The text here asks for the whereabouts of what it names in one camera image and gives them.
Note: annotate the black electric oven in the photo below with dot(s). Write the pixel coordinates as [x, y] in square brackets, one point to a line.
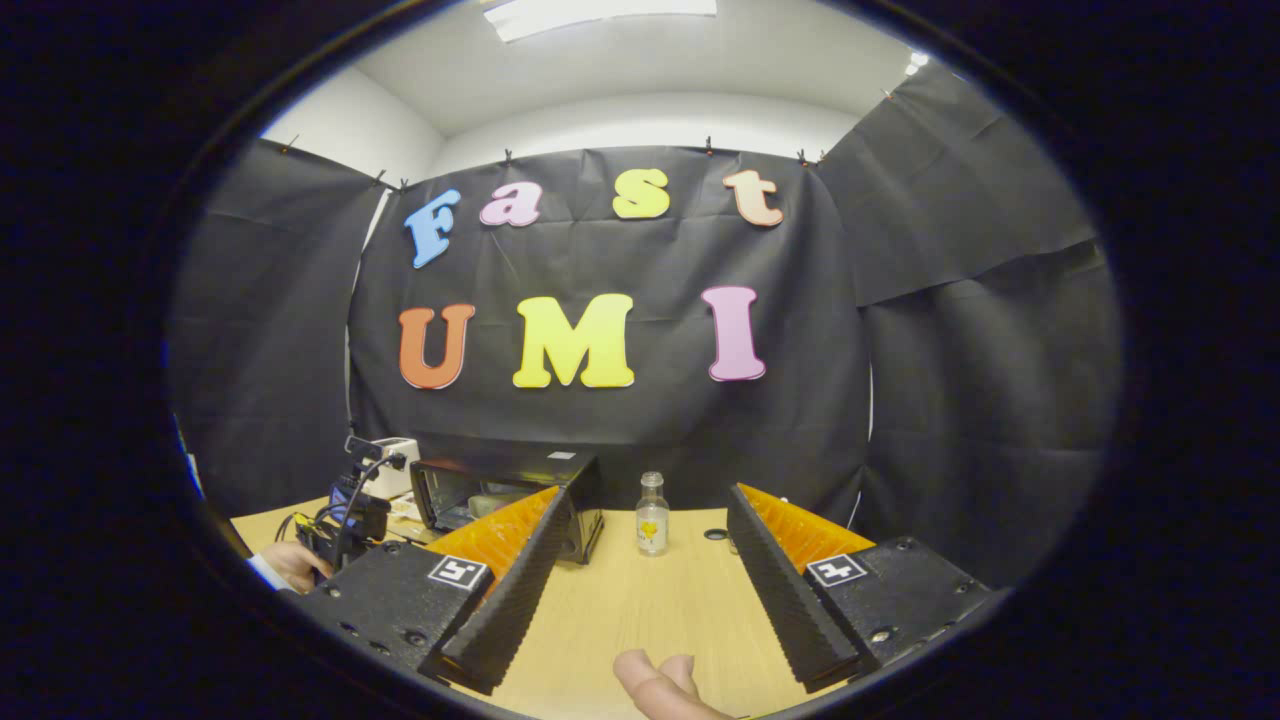
[450, 500]

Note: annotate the white toaster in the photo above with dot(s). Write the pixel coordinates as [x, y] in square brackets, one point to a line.
[402, 468]

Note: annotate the long ceiling light panel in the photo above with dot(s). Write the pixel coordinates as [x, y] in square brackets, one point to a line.
[600, 15]

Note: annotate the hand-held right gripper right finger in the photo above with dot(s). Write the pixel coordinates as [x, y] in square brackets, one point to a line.
[785, 595]

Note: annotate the clear bottle with yellow label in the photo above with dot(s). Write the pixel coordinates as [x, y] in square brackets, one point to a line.
[652, 525]

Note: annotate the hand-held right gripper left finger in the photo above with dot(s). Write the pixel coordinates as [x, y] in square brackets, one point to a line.
[510, 595]

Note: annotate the small ceiling light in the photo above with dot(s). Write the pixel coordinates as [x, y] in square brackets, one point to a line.
[917, 63]

